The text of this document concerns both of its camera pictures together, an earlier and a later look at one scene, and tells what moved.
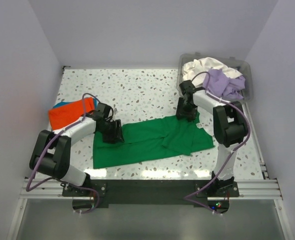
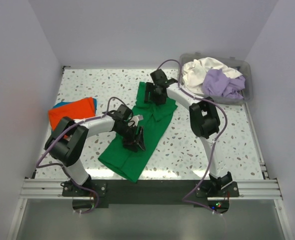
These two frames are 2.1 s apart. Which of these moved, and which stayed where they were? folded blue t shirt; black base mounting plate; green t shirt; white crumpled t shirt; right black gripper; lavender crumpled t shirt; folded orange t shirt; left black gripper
Moved: green t shirt; right black gripper; left black gripper
Stayed: white crumpled t shirt; folded blue t shirt; folded orange t shirt; black base mounting plate; lavender crumpled t shirt
